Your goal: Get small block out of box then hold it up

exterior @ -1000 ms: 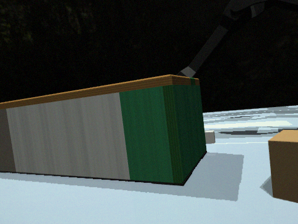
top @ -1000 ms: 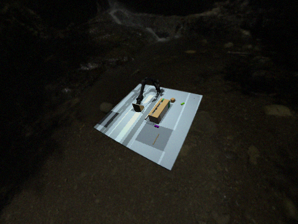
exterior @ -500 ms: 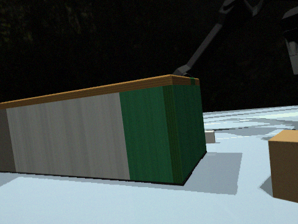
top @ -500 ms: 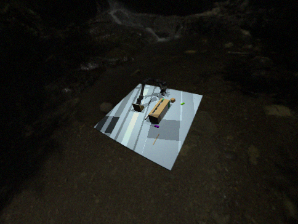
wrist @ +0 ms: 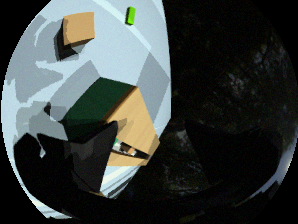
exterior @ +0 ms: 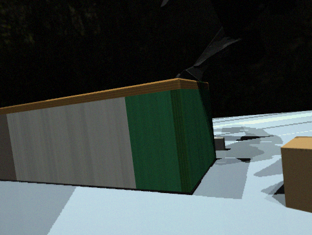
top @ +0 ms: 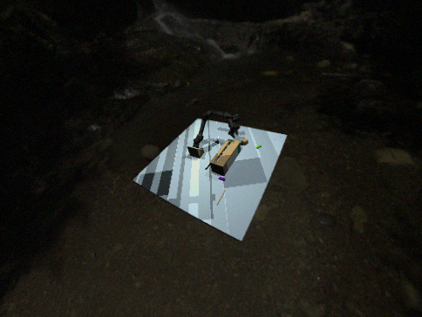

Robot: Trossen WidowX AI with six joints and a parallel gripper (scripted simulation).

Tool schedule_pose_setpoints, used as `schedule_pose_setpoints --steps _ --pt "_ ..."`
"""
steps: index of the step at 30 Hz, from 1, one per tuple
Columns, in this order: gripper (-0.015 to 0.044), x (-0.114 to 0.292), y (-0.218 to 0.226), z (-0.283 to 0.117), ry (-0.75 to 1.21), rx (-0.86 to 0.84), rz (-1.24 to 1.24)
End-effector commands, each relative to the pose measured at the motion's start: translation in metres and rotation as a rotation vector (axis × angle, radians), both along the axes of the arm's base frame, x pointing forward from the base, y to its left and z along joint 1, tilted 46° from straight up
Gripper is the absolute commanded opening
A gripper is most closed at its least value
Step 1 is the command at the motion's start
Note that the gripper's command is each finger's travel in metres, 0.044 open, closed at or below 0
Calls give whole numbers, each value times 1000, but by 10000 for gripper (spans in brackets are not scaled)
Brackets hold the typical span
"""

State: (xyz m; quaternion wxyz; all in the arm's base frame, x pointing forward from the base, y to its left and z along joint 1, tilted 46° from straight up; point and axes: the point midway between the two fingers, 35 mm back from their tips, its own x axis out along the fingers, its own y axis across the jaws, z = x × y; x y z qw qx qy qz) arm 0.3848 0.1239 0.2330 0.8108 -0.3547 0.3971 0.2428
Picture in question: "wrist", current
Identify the small green block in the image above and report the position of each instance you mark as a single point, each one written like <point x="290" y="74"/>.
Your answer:
<point x="130" y="15"/>

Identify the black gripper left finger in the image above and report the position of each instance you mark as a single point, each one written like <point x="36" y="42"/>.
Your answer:
<point x="87" y="155"/>

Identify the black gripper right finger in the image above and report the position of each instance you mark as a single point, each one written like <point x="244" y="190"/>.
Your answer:
<point x="215" y="149"/>

